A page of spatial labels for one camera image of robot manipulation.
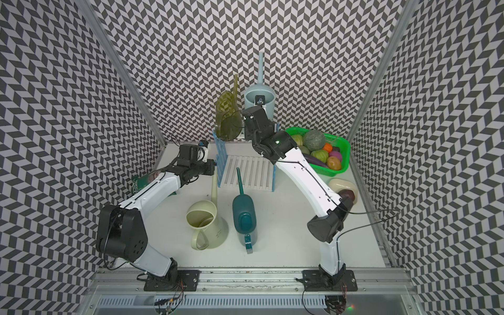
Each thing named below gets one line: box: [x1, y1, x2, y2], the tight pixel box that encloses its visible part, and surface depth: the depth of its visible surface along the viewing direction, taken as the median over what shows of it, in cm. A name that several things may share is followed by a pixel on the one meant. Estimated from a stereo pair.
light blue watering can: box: [244, 51, 276, 121], surface depth 69 cm
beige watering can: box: [185, 174, 230, 251], surface depth 73 cm
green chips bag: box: [131, 170, 161, 195], surface depth 96 cm
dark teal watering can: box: [232, 166, 257, 254], surface depth 75 cm
